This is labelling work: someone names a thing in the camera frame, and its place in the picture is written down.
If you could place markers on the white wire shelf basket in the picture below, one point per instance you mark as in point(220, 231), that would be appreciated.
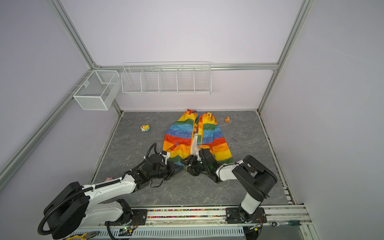
point(167, 78)

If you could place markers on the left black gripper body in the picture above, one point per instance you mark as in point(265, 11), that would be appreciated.
point(166, 171)

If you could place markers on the yellow white small toy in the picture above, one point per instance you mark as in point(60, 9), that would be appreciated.
point(145, 128)

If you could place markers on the white slotted cable duct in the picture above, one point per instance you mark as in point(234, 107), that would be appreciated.
point(177, 233)

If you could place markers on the white mesh box basket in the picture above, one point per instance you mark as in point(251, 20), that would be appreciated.
point(99, 90)

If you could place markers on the green handled ratchet tool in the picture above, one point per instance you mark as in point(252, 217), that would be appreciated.
point(293, 223)

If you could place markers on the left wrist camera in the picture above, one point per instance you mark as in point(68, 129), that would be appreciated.
point(166, 155)

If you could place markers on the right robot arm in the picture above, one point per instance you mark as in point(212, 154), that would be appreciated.
point(255, 178)

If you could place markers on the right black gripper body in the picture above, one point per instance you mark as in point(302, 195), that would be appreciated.
point(203, 168)

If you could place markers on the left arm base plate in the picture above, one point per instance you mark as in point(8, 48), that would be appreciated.
point(135, 217)

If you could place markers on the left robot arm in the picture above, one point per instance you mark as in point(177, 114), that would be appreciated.
point(78, 206)

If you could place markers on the rainbow striped jacket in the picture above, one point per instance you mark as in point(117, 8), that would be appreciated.
point(192, 132)

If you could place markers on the yellow handled pliers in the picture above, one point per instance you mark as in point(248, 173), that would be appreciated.
point(85, 236)

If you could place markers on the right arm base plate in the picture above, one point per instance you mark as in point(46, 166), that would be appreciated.
point(239, 216)

